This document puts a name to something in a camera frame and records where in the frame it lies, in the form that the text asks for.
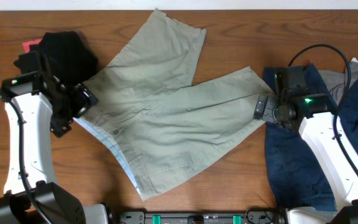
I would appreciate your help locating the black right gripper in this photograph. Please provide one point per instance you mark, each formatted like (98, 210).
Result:
(265, 109)

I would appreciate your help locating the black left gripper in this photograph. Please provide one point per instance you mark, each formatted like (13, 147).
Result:
(74, 104)

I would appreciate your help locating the khaki green shorts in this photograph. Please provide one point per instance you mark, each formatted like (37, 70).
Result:
(161, 127)

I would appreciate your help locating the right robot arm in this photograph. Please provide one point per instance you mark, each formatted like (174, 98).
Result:
(311, 146)

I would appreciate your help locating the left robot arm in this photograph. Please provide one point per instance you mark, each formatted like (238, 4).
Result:
(39, 104)

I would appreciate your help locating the black folded garment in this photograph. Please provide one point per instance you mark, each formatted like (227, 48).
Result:
(62, 55)

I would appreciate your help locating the red folded garment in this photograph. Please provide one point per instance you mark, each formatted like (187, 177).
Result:
(32, 45)

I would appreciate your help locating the grey garment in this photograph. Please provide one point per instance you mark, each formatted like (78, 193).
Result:
(335, 81)

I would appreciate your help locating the dark blue denim jeans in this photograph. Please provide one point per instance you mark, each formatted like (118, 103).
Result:
(294, 174)

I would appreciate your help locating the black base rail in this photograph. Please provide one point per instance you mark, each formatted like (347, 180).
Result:
(251, 216)

